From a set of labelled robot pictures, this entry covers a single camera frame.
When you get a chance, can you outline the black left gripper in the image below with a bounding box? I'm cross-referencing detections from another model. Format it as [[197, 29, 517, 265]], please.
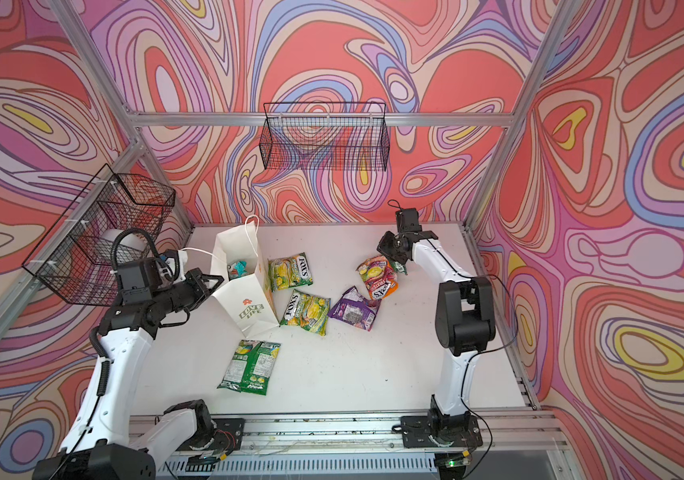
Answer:
[[149, 268, 222, 317]]

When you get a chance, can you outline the orange pink Fox's fruits bag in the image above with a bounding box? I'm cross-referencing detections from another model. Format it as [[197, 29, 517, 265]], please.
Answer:
[[357, 255, 398, 300]]

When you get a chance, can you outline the illustrated paper gift bag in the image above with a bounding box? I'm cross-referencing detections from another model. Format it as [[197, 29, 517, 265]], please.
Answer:
[[210, 215, 279, 338]]

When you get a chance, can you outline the purple Fox's candy bag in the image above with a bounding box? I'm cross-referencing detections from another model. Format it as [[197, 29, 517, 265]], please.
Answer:
[[329, 286, 381, 331]]

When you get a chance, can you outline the green candy bag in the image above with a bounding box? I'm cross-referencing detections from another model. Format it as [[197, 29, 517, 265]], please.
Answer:
[[390, 261, 408, 275], [218, 340, 281, 396]]

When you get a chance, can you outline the teal Fox's mint bag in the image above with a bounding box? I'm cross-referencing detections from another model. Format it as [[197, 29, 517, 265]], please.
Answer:
[[227, 260, 250, 280]]

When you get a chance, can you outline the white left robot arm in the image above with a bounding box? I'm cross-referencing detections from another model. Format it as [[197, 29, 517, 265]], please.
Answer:
[[33, 266, 226, 479]]

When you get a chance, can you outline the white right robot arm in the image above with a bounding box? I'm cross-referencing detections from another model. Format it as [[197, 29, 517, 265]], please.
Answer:
[[377, 200, 497, 451]]

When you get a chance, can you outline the green yellow Fox's bag upper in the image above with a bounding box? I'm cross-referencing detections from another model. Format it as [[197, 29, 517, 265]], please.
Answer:
[[268, 252, 314, 291]]

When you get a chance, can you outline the green yellow fox's bag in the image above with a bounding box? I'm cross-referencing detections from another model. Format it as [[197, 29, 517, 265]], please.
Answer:
[[268, 252, 314, 291], [280, 289, 331, 336]]

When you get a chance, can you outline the green candy bag front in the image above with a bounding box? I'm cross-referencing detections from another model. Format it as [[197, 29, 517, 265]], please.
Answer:
[[218, 340, 281, 396]]

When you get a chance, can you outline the green yellow Fox's bag lower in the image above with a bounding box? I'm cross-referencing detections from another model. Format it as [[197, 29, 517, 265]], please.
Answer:
[[280, 289, 331, 336]]

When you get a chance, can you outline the white cylinder in basket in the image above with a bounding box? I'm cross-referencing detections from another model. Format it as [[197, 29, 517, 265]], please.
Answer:
[[96, 229, 147, 263]]

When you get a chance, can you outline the black wire basket left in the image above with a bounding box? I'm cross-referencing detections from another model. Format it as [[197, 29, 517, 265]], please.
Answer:
[[22, 165, 176, 306]]

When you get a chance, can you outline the black wire basket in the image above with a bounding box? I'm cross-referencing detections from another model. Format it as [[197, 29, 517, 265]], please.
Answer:
[[22, 165, 176, 306], [259, 100, 391, 172]]

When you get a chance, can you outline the black wire basket back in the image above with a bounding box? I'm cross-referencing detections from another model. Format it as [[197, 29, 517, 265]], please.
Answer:
[[259, 100, 391, 172]]

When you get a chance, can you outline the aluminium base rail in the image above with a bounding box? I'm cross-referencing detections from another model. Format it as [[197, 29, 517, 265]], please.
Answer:
[[158, 408, 582, 479]]

